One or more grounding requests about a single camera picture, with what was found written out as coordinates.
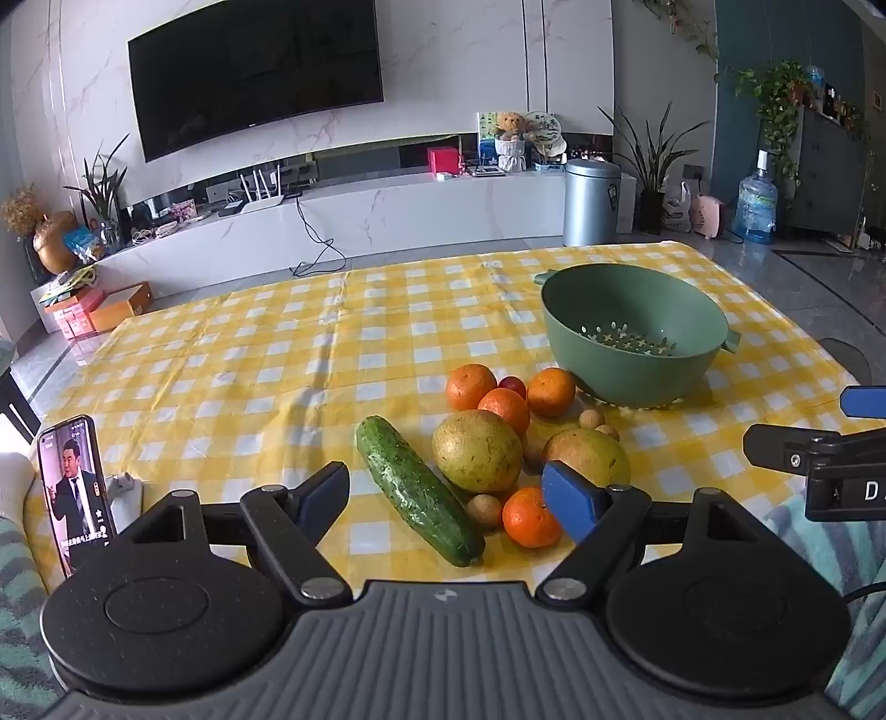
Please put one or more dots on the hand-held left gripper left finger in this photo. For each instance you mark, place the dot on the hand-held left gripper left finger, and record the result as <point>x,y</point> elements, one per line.
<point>325,495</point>

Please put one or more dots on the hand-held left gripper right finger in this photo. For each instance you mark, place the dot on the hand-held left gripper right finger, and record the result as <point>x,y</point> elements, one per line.
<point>567,498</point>

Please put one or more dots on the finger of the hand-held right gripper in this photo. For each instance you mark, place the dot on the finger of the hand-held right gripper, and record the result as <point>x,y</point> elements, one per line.
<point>768,443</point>
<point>865,401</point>

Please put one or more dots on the orange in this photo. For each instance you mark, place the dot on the orange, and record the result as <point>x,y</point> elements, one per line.
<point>531,517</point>
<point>552,391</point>
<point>471,386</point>
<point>504,410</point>

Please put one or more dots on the yellow pear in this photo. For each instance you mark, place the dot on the yellow pear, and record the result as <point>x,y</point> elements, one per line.
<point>595,453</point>
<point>477,450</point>

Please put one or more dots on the green cucumber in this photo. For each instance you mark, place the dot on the green cucumber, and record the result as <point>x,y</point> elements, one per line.
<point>415,491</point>

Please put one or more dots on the red cherry tomato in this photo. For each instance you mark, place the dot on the red cherry tomato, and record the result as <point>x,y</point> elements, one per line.
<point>513,385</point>

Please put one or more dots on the green colander bowl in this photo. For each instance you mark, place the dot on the green colander bowl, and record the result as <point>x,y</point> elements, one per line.
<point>623,374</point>

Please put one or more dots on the grey chair back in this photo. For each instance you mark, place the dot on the grey chair back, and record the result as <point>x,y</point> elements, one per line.
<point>848,356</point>

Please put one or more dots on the teal patterned cloth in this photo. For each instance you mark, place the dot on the teal patterned cloth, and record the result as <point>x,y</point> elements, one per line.
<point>865,554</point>
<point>17,623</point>

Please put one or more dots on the yellow checked tablecloth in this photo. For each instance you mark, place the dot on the yellow checked tablecloth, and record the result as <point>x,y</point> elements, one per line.
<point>242,360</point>

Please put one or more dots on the white phone stand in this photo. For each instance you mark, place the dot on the white phone stand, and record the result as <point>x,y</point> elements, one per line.
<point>124,495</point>

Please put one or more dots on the blue water jug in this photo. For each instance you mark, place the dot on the blue water jug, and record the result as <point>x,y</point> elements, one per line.
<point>758,208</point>

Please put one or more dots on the grey cabinet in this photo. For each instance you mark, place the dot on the grey cabinet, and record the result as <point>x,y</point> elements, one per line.
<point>830,173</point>

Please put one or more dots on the black smartphone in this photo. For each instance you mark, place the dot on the black smartphone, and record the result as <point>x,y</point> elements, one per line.
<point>76,491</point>

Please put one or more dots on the white plastic bag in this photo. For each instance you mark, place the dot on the white plastic bag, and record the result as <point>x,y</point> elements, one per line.
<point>675,211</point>

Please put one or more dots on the snake plant in black pot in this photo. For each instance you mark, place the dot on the snake plant in black pot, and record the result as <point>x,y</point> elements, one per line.
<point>650,208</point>

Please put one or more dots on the orange cardboard box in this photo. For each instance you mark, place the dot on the orange cardboard box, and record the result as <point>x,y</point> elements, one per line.
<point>121,308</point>

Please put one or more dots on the silver trash can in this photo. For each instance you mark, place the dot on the silver trash can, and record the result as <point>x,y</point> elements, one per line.
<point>592,208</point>

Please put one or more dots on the white marble television cabinet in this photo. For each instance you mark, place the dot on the white marble television cabinet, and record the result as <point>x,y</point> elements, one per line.
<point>415,214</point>

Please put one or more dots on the white router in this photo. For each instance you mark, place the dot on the white router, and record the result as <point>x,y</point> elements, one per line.
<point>263,203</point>

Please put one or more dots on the pink box stack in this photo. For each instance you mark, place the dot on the pink box stack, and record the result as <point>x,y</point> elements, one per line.
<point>69,318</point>

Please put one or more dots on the trailing pothos plant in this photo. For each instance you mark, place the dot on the trailing pothos plant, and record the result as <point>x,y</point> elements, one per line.
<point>782,90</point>

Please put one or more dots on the blue snack bag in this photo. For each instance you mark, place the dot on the blue snack bag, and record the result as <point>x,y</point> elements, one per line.
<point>82,244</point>

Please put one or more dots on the red box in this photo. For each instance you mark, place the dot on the red box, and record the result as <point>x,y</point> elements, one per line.
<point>443,160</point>

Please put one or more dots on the gold vase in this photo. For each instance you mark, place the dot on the gold vase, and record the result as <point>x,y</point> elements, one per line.
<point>55,246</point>

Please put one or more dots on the round paper fan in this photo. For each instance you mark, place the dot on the round paper fan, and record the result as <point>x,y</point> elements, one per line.
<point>543,128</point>

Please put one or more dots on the small landscape painting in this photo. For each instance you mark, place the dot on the small landscape painting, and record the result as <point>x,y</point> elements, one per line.
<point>486,131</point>

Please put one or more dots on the brown teddy bear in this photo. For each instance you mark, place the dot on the brown teddy bear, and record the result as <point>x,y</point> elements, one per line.
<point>511,124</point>

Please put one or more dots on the green plant in glass vase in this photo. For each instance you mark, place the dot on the green plant in glass vase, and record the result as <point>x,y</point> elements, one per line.
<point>104,187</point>

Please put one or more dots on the dried flower bunch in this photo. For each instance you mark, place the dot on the dried flower bunch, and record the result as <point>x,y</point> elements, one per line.
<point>21,208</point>

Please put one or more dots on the hanging vine plant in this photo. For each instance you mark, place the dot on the hanging vine plant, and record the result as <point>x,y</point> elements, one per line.
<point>685,21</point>

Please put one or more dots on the black wall television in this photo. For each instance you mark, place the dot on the black wall television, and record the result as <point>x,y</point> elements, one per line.
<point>256,76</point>

